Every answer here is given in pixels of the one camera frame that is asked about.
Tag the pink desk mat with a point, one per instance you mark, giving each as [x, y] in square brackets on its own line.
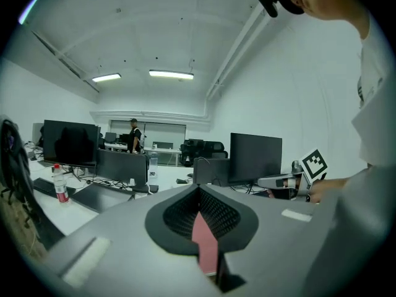
[205, 246]

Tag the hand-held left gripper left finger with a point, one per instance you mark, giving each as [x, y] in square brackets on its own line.
[130, 258]

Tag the person's head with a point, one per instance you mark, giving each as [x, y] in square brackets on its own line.
[328, 2]

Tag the black head-mounted camera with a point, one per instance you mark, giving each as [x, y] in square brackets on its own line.
[269, 3]

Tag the dark grey laptop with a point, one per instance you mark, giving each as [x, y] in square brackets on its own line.
[99, 196]

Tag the black computer monitor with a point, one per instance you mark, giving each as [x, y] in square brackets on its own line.
[255, 156]
[71, 144]
[122, 166]

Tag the clear water bottle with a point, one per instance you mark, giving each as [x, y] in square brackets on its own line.
[153, 166]

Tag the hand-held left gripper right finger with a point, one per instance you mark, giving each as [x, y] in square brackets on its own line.
[272, 252]

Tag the person's white shirt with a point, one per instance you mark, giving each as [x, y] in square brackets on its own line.
[374, 128]

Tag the black office chair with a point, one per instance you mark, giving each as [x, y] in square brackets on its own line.
[201, 150]
[18, 166]

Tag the red label water bottle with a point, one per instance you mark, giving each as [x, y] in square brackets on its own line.
[61, 187]

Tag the small white cup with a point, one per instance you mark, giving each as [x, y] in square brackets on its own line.
[132, 182]

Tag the black keyboard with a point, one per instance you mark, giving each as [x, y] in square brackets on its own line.
[46, 186]

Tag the dark grey monitor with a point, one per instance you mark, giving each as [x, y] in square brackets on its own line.
[212, 172]

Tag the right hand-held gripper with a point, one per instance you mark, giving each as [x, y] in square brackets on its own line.
[314, 166]

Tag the person's right forearm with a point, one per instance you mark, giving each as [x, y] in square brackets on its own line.
[331, 186]

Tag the white ceiling pipe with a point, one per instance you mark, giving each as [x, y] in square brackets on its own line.
[234, 57]

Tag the fluorescent ceiling light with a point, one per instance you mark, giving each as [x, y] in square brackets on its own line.
[106, 77]
[171, 74]

